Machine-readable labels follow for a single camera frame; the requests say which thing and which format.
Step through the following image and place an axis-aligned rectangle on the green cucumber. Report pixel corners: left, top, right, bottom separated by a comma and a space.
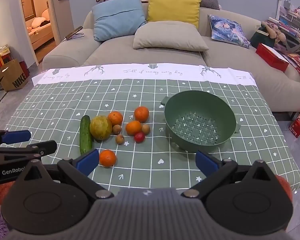
79, 115, 93, 155

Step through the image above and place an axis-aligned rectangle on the yellow-green pear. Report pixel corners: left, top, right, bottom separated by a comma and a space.
90, 115, 112, 141

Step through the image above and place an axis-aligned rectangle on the orange tangerine front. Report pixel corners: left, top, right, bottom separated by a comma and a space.
99, 150, 117, 167

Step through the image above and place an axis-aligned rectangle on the orange tangerine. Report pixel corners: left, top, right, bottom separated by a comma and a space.
126, 120, 142, 136
108, 111, 123, 126
99, 150, 117, 167
134, 106, 149, 123

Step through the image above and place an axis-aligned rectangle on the brown longan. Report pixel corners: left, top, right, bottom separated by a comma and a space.
115, 134, 125, 145
141, 124, 151, 135
112, 125, 122, 135

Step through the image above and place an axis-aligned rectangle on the brown longan front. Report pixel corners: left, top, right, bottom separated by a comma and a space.
115, 134, 125, 145

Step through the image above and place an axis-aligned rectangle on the red cherry tomato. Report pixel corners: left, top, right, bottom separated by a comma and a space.
134, 132, 145, 143

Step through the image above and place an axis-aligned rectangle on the brown Nike paper bag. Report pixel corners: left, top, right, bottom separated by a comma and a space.
0, 59, 30, 92

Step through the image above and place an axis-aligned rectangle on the red gift box on floor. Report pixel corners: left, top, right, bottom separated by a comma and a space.
289, 114, 300, 138

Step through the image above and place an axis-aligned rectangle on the green colander bowl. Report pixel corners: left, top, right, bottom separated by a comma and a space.
161, 90, 241, 153

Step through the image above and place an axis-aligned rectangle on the green grid tablecloth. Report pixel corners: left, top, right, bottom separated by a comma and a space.
6, 63, 300, 192

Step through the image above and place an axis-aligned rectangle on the red box on sofa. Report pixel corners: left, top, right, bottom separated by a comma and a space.
256, 43, 289, 72

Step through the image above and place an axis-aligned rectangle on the light blue cushion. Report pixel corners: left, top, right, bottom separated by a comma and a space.
92, 0, 146, 42

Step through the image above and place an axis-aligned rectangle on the dark green bag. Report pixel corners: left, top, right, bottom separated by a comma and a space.
250, 26, 275, 48

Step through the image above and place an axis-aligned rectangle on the beige sofa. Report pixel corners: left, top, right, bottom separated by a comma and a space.
43, 8, 300, 112

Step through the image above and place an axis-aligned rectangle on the beige plush toy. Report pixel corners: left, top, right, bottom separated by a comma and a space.
261, 21, 287, 44

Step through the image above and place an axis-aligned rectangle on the blue patterned cushion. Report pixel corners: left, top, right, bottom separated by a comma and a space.
208, 15, 250, 48

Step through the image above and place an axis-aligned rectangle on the beige cushion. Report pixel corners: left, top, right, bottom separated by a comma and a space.
133, 21, 209, 52

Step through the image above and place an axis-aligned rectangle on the yellow cushion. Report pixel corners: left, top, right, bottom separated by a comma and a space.
147, 0, 201, 29

